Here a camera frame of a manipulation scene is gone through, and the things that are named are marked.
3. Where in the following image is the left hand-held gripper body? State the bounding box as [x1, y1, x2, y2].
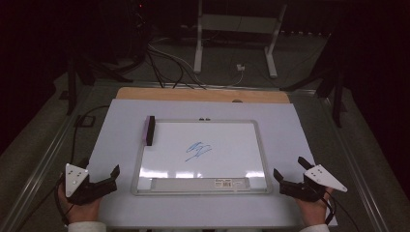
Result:
[65, 162, 119, 206]

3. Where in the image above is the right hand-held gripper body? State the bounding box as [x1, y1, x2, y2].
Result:
[279, 163, 348, 203]

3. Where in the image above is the purple and black whiteboard eraser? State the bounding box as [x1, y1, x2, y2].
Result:
[142, 115, 157, 147]

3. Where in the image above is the white whiteboard with silver frame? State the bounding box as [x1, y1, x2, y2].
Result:
[131, 117, 273, 196]

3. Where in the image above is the person's right hand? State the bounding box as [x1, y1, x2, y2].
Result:
[294, 188, 335, 226]

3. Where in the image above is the person's left hand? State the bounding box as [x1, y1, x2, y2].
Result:
[57, 189, 103, 224]

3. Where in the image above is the black square floor socket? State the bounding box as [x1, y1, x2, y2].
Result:
[74, 114, 97, 128]

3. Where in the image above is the black tripod stand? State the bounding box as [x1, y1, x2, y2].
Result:
[66, 54, 133, 116]
[279, 32, 348, 129]

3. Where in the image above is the large white table cover sheet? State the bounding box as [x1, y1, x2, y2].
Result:
[86, 99, 337, 229]

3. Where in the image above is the dark equipment rack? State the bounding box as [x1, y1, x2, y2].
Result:
[102, 0, 153, 67]

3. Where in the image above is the white metal stand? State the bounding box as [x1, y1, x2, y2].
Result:
[192, 0, 288, 79]

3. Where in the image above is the left hand-held gripper black cable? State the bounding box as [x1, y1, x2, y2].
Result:
[53, 175, 72, 225]

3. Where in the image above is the hand-held gripper black cable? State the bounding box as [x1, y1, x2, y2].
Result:
[53, 175, 72, 225]
[322, 192, 362, 232]

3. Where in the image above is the right hand-held gripper black cable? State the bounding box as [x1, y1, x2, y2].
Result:
[322, 192, 362, 232]

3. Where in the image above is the metal floor rail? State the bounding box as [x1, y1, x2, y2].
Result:
[0, 85, 95, 232]
[317, 95, 390, 232]

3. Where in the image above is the long black floor cable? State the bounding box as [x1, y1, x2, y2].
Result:
[15, 104, 111, 232]

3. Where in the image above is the white plug with white cable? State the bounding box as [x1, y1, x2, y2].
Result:
[206, 63, 247, 88]

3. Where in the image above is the bundle of black floor cables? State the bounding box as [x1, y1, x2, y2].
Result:
[146, 42, 207, 90]

